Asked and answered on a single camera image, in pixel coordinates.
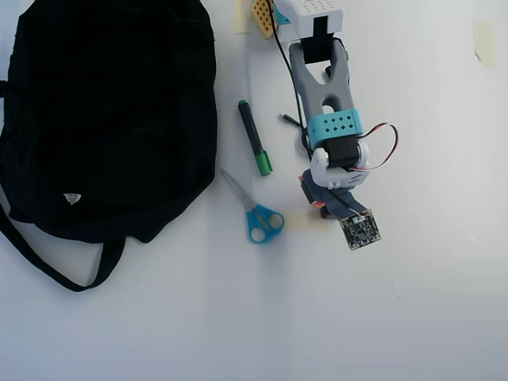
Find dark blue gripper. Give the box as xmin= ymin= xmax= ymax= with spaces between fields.
xmin=297 ymin=168 xmax=372 ymax=219

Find black fabric bag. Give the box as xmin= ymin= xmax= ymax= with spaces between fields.
xmin=0 ymin=0 xmax=218 ymax=294

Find short beige tape strip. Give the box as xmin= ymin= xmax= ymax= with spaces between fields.
xmin=287 ymin=211 xmax=321 ymax=231

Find black marker with green cap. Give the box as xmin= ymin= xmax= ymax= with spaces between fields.
xmin=237 ymin=99 xmax=274 ymax=178

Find long beige tape strip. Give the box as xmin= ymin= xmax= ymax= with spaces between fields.
xmin=233 ymin=0 xmax=257 ymax=35

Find torn beige tape piece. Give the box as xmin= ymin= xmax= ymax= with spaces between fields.
xmin=471 ymin=21 xmax=497 ymax=69

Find black camera circuit board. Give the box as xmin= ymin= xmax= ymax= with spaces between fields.
xmin=340 ymin=209 xmax=384 ymax=252

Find blue handled scissors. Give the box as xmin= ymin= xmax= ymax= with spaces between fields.
xmin=220 ymin=167 xmax=286 ymax=244

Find black braided USB cable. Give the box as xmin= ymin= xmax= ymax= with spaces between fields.
xmin=279 ymin=114 xmax=314 ymax=162

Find red white servo wires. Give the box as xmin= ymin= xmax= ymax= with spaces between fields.
xmin=348 ymin=122 xmax=399 ymax=174

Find thin black camera cable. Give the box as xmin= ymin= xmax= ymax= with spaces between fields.
xmin=266 ymin=0 xmax=364 ymax=217

